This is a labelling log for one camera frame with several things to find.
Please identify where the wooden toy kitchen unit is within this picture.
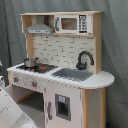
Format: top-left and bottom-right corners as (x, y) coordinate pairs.
(8, 11), (114, 128)

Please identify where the black toy stovetop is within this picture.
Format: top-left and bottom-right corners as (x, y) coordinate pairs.
(19, 63), (56, 74)

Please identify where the grey range hood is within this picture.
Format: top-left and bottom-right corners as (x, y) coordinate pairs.
(25, 15), (53, 34)

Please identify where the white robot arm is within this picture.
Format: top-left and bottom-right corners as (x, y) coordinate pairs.
(0, 76), (37, 128)

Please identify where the toy microwave with door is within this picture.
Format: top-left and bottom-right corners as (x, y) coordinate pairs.
(55, 14), (92, 34)

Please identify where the grey toy sink basin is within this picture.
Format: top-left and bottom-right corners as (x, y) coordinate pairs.
(52, 68), (93, 81)

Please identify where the black toy faucet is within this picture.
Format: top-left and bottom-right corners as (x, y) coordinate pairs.
(76, 51), (94, 70)

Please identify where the white cabinet door with dispenser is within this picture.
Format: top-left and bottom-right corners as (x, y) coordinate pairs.
(44, 82), (82, 128)

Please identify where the red stove knob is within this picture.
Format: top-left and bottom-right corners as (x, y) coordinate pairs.
(31, 82), (37, 87)
(13, 77), (19, 82)

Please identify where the right red stove knob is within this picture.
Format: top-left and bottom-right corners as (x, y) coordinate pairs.
(31, 82), (37, 87)

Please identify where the small metal cooking pot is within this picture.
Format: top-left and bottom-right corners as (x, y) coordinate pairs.
(24, 57), (39, 67)

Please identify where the left red stove knob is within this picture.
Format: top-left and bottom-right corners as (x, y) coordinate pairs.
(13, 77), (19, 82)

